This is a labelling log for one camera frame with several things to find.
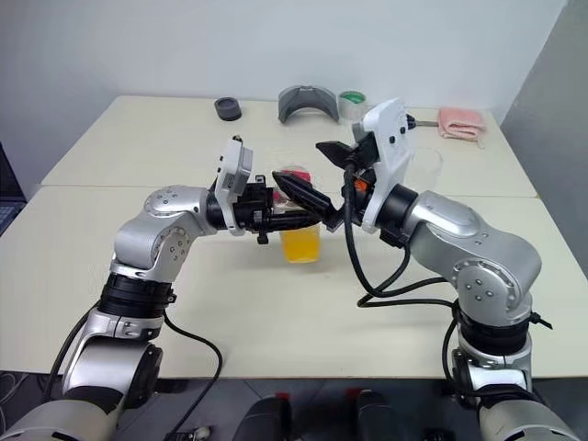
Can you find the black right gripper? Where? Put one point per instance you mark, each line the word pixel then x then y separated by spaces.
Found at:
pixel 365 174

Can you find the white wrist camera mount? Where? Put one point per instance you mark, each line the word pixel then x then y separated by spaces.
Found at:
pixel 390 156
pixel 232 179

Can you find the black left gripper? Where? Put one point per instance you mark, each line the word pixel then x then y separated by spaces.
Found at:
pixel 255 202

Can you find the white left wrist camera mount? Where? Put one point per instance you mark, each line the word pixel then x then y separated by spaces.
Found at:
pixel 232 179

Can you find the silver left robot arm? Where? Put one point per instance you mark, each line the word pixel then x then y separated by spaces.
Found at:
pixel 138 234

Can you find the black round cap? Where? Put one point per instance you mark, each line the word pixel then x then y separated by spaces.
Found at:
pixel 228 110

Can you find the clear bottle with orange drink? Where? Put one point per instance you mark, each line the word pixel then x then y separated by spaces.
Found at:
pixel 301 245

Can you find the grey curved visor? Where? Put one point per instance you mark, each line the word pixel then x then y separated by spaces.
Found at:
pixel 287 103

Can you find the dark blue scissors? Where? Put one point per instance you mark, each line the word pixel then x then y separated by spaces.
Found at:
pixel 427 123

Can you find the dark rounded shape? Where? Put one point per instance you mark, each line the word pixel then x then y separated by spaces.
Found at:
pixel 374 415
pixel 266 418

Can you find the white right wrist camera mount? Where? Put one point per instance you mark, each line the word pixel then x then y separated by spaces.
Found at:
pixel 390 156

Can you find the dark laptop computer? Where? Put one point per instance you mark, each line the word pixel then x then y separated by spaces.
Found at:
pixel 9 193

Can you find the pink folded towel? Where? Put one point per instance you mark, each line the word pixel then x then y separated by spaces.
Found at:
pixel 459 123

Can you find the tape roll with green core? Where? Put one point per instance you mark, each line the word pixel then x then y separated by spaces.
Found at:
pixel 351 103

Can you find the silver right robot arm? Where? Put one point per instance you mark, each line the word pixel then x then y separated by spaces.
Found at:
pixel 478 243

